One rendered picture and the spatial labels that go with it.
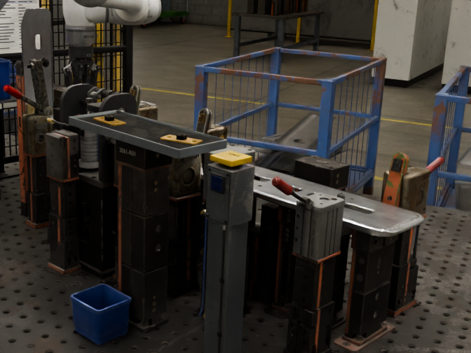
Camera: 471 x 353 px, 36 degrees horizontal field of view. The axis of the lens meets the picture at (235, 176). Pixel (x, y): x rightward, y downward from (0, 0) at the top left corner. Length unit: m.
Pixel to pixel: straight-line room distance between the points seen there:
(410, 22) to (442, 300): 7.95
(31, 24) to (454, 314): 1.59
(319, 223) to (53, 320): 0.68
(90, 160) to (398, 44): 8.11
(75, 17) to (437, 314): 1.33
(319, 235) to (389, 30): 8.44
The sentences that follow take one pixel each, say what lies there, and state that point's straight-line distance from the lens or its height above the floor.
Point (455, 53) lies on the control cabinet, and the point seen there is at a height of 0.50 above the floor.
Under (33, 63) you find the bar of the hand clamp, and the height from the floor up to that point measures 1.21.
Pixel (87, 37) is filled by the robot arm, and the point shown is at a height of 1.28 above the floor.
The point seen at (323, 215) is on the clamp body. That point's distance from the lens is 1.48.
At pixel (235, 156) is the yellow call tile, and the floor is 1.16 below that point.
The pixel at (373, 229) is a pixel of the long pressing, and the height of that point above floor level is 1.00.
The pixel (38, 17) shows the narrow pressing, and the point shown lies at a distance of 2.56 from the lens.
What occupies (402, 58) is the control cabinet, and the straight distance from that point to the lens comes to 9.84.
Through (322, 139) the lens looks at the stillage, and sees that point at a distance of 3.87.
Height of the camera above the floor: 1.53
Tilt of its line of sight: 17 degrees down
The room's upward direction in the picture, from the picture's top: 3 degrees clockwise
